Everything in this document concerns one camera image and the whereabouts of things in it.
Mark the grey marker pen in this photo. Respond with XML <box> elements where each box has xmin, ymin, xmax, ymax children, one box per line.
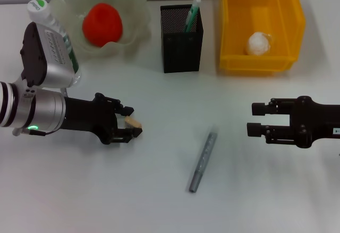
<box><xmin>188</xmin><ymin>131</ymin><xmax>219</xmax><ymax>193</ymax></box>

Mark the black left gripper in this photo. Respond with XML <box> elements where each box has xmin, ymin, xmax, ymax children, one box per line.
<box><xmin>63</xmin><ymin>92</ymin><xmax>143</xmax><ymax>145</ymax></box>

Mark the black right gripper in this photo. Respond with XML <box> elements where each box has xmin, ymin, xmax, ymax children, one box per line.
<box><xmin>246</xmin><ymin>95</ymin><xmax>340</xmax><ymax>149</ymax></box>

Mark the white paper ball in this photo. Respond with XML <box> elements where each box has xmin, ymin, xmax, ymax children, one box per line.
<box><xmin>244</xmin><ymin>31</ymin><xmax>274</xmax><ymax>56</ymax></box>

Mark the orange red fruit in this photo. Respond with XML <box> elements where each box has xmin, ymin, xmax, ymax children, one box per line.
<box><xmin>81</xmin><ymin>3</ymin><xmax>124</xmax><ymax>47</ymax></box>

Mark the mint green utility knife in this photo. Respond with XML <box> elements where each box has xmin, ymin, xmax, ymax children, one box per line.
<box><xmin>182</xmin><ymin>0</ymin><xmax>201</xmax><ymax>33</ymax></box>

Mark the translucent glass fruit plate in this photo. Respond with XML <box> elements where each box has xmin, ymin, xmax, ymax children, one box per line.
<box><xmin>49</xmin><ymin>0</ymin><xmax>152</xmax><ymax>58</ymax></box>

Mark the black mesh pen holder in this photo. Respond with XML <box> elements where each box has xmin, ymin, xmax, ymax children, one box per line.
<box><xmin>160</xmin><ymin>3</ymin><xmax>204</xmax><ymax>74</ymax></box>

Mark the clear green label water bottle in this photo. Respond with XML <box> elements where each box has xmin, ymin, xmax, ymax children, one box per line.
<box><xmin>27</xmin><ymin>0</ymin><xmax>82</xmax><ymax>85</ymax></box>

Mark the small tan eraser block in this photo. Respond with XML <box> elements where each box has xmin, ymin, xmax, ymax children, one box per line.
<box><xmin>124</xmin><ymin>115</ymin><xmax>143</xmax><ymax>130</ymax></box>

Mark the yellow plastic storage bin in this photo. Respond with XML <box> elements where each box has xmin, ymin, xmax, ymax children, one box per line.
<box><xmin>219</xmin><ymin>0</ymin><xmax>306</xmax><ymax>77</ymax></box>

